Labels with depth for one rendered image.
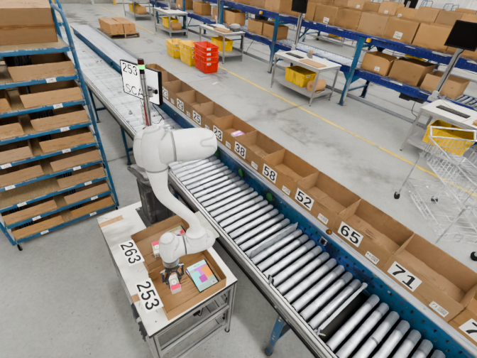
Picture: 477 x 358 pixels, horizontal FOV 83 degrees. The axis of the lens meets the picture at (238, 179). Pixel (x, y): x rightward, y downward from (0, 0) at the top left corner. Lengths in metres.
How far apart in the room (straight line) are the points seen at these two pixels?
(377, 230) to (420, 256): 0.30
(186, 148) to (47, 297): 2.13
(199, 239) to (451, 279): 1.56
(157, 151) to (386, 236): 1.67
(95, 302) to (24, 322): 0.50
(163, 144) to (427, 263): 1.78
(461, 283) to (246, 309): 1.53
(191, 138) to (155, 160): 0.17
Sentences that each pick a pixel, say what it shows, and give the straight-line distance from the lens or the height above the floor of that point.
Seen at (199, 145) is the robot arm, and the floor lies 1.70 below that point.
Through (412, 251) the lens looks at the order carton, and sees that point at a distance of 2.18.
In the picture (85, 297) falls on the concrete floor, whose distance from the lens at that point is 2.82.
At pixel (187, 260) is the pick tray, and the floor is 0.78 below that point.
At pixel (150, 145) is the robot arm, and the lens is 1.14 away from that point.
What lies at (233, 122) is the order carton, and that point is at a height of 0.96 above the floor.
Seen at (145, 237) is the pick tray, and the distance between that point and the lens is 2.04.
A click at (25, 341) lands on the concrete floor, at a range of 2.83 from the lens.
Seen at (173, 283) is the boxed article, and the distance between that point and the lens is 1.76.
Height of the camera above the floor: 2.31
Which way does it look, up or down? 39 degrees down
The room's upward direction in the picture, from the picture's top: 6 degrees clockwise
